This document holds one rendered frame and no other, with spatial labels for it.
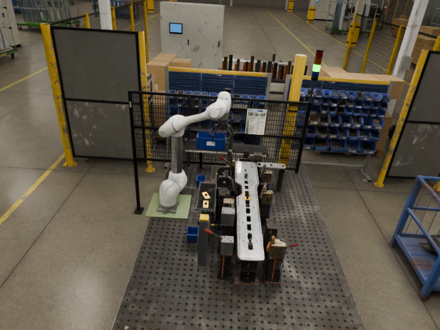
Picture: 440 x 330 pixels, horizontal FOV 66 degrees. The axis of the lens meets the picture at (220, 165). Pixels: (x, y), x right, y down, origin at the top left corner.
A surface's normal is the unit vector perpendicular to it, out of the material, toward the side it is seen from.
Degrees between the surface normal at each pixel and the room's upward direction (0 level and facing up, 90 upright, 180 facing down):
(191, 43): 90
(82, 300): 0
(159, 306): 0
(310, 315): 0
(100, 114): 89
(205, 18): 90
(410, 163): 90
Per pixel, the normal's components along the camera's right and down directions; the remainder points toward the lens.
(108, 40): -0.05, 0.47
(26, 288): 0.06, -0.87
